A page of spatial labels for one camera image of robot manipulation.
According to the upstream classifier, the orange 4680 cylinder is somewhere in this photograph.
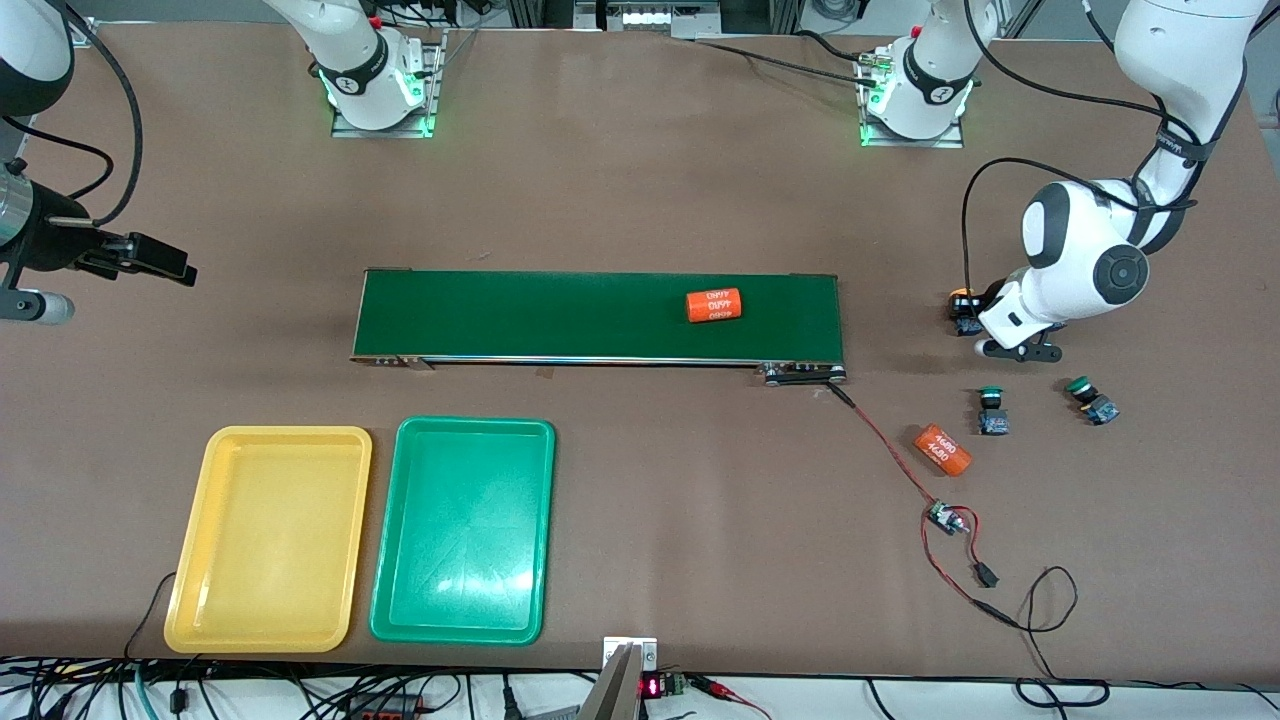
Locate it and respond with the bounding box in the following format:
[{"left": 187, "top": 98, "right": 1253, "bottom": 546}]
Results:
[
  {"left": 914, "top": 423, "right": 973, "bottom": 478},
  {"left": 686, "top": 288, "right": 744, "bottom": 324}
]

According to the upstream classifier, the red lead with black plug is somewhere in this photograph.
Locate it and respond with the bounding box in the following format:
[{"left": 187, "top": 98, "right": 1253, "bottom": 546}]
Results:
[{"left": 955, "top": 508, "right": 1001, "bottom": 589}]

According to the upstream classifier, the yellow plastic tray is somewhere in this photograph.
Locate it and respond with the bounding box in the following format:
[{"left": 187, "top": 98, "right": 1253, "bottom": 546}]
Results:
[{"left": 163, "top": 425, "right": 374, "bottom": 655}]

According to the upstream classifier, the green belt conveyor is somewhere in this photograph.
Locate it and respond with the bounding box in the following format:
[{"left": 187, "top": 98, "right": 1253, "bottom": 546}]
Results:
[{"left": 350, "top": 267, "right": 848, "bottom": 387}]

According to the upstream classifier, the green plastic tray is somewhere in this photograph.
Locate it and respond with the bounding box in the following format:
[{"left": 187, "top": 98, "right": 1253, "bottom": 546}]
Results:
[{"left": 369, "top": 415, "right": 557, "bottom": 646}]

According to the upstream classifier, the red clip lead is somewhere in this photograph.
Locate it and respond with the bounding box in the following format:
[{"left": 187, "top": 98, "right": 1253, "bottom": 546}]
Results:
[{"left": 690, "top": 675, "right": 771, "bottom": 720}]

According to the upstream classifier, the red black power strip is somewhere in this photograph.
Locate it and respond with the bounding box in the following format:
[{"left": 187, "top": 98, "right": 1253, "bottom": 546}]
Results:
[{"left": 345, "top": 693, "right": 421, "bottom": 720}]

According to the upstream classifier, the grey metal wedge bar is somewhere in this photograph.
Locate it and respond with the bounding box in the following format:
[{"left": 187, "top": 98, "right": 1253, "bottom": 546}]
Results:
[{"left": 578, "top": 643, "right": 641, "bottom": 720}]

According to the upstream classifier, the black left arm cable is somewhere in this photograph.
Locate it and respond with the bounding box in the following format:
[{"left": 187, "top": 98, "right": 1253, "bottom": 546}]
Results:
[{"left": 960, "top": 0, "right": 1216, "bottom": 296}]

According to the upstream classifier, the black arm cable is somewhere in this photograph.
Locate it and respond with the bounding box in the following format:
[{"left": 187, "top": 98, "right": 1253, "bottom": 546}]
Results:
[
  {"left": 0, "top": 5, "right": 146, "bottom": 226},
  {"left": 960, "top": 0, "right": 1216, "bottom": 296}
]

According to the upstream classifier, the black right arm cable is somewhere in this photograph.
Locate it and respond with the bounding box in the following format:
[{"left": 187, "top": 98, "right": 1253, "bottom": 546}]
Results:
[{"left": 0, "top": 5, "right": 146, "bottom": 226}]

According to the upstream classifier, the red black conveyor cable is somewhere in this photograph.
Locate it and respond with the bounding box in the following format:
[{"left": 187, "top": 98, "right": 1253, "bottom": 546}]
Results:
[{"left": 826, "top": 382, "right": 936, "bottom": 511}]

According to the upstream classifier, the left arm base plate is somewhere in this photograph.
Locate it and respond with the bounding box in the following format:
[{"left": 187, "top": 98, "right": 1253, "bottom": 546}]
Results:
[{"left": 858, "top": 50, "right": 968, "bottom": 149}]

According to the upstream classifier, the black table cable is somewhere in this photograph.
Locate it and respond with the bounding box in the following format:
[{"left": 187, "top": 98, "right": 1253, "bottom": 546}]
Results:
[{"left": 695, "top": 30, "right": 891, "bottom": 89}]

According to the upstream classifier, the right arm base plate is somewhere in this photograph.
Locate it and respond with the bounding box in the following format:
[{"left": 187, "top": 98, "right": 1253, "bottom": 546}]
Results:
[{"left": 330, "top": 28, "right": 448, "bottom": 139}]

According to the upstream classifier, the thin black cable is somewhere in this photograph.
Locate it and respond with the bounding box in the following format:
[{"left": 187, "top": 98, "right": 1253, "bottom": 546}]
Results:
[{"left": 123, "top": 572, "right": 179, "bottom": 663}]

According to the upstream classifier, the aluminium frame rack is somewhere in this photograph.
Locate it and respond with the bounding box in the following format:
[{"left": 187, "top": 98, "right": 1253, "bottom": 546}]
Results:
[{"left": 505, "top": 0, "right": 801, "bottom": 39}]

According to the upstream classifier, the small metal bracket plate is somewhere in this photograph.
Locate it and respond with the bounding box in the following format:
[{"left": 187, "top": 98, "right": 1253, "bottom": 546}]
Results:
[{"left": 603, "top": 636, "right": 659, "bottom": 669}]

